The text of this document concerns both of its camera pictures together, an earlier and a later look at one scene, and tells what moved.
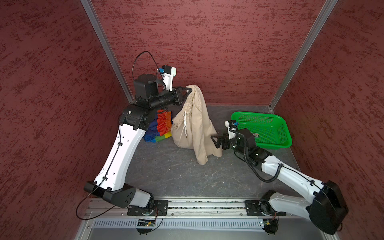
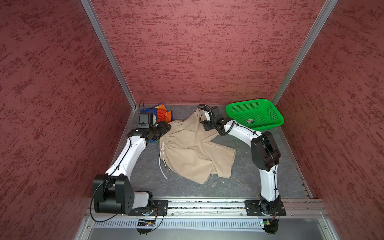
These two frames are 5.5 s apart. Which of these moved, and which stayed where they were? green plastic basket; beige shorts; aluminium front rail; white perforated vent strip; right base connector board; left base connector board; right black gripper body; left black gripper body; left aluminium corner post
Moved: left black gripper body; right black gripper body; green plastic basket; beige shorts
Stayed: aluminium front rail; right base connector board; left aluminium corner post; white perforated vent strip; left base connector board
